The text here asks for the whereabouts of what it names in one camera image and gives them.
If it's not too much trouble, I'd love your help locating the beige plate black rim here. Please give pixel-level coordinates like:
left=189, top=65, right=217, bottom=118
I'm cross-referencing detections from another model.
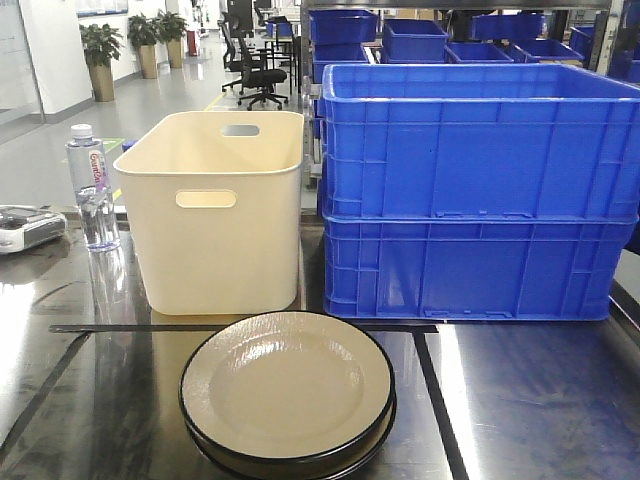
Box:
left=179, top=311, right=395, bottom=462
left=186, top=397, right=397, bottom=479

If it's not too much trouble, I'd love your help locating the cream plastic bin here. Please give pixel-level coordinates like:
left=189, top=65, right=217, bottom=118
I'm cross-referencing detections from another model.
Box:
left=114, top=111, right=304, bottom=315

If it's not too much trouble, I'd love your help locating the large blue crate lower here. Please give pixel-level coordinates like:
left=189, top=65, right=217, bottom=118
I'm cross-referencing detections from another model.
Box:
left=324, top=216, right=635, bottom=321

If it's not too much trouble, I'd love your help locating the large blue crate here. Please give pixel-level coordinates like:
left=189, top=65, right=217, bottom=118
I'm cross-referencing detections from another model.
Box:
left=322, top=64, right=639, bottom=222
left=324, top=216, right=635, bottom=321

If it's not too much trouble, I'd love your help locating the black office chair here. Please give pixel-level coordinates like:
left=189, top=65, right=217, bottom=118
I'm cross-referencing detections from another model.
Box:
left=237, top=37, right=289, bottom=111

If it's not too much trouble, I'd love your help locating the blue crate back left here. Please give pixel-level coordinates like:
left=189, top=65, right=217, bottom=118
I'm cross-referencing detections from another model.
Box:
left=309, top=9, right=379, bottom=45

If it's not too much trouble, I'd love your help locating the large blue crate upper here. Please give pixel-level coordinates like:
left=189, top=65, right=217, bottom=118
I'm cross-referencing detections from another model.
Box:
left=322, top=64, right=639, bottom=222

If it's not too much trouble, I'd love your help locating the blue crate back middle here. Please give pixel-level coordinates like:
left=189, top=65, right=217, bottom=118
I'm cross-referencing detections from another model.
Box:
left=382, top=19, right=449, bottom=63

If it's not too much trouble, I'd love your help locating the clear water bottle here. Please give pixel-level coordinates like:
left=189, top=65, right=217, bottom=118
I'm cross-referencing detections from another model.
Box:
left=65, top=124, right=120, bottom=252

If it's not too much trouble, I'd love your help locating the potted plant gold pot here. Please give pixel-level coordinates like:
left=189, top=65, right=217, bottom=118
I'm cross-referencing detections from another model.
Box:
left=156, top=11, right=187, bottom=69
left=80, top=24, right=122, bottom=102
left=128, top=14, right=160, bottom=79

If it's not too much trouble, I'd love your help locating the blue crate back right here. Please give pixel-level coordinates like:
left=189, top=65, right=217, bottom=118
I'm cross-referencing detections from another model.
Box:
left=506, top=39, right=584, bottom=64

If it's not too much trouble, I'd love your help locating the grey handheld device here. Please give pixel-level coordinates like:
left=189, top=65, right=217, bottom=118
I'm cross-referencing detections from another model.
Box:
left=1, top=205, right=67, bottom=255

